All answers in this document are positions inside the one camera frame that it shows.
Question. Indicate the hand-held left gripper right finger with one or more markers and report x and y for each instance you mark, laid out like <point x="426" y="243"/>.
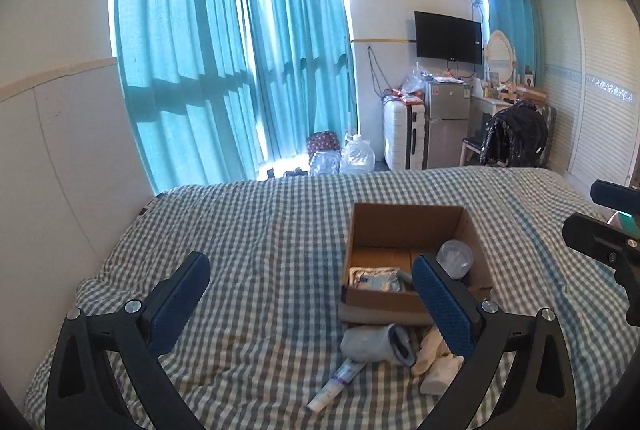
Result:
<point x="442" y="305"/>

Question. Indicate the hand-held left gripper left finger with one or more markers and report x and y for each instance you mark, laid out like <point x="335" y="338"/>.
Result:
<point x="180" y="305"/>

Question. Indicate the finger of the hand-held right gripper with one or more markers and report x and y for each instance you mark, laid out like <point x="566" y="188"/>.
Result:
<point x="592" y="235"/>
<point x="612" y="195"/>

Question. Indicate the brown cardboard box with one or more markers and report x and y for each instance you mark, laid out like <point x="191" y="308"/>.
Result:
<point x="400" y="222"/>

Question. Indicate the white sock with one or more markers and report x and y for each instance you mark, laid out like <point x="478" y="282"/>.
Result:
<point x="428" y="355"/>

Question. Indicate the clear plastic packet in box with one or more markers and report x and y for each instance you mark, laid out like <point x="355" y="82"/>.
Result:
<point x="375" y="280"/>

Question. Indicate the white folded cloth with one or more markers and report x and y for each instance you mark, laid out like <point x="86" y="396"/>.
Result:
<point x="440" y="378"/>

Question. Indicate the grey sock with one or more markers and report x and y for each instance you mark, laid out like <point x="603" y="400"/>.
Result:
<point x="365" y="341"/>

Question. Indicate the checked bed sheet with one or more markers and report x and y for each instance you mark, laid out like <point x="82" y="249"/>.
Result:
<point x="250" y="235"/>

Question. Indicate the white slatted wardrobe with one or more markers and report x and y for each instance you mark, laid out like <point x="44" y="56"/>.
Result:
<point x="590" y="85"/>

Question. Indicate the black jacket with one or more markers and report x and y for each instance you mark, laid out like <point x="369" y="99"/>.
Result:
<point x="515" y="135"/>

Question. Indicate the white toothpaste tube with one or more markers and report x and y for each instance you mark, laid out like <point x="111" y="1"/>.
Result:
<point x="334" y="383"/>

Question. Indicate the wooden desk organizer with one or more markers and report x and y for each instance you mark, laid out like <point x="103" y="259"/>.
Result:
<point x="525" y="93"/>

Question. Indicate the wooden chair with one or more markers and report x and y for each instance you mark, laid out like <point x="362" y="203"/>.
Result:
<point x="470" y="150"/>

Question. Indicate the white dressing table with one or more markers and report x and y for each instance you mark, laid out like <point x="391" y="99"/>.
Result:
<point x="487" y="108"/>

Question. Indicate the large clear water jug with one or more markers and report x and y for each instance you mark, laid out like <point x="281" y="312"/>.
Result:
<point x="357" y="156"/>

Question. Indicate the black shoes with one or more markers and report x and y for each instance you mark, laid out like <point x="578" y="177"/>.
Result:
<point x="290" y="172"/>

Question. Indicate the white suitcase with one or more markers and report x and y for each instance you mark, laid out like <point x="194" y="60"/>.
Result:
<point x="397" y="135"/>

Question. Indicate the oval white mirror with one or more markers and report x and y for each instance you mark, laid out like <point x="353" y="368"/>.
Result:
<point x="500" y="55"/>

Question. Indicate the silver small fridge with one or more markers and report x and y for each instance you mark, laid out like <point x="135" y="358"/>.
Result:
<point x="445" y="125"/>

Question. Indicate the clear bag of bottles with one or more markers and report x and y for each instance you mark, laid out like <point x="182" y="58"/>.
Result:
<point x="325" y="164"/>

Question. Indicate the patterned dark bag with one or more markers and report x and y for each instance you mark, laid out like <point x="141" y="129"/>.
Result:
<point x="322" y="143"/>

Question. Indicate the red snack packets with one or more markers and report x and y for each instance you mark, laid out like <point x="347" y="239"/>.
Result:
<point x="407" y="97"/>

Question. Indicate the clear plastic bag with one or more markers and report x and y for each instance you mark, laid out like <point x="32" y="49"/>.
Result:
<point x="415" y="78"/>

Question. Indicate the wide teal curtain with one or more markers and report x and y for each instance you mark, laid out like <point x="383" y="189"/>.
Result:
<point x="175" y="60"/>

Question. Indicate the narrow teal curtain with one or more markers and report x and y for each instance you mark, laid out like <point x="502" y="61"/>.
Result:
<point x="295" y="35"/>

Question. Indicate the black wall television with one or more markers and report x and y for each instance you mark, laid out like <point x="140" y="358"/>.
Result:
<point x="447" y="38"/>

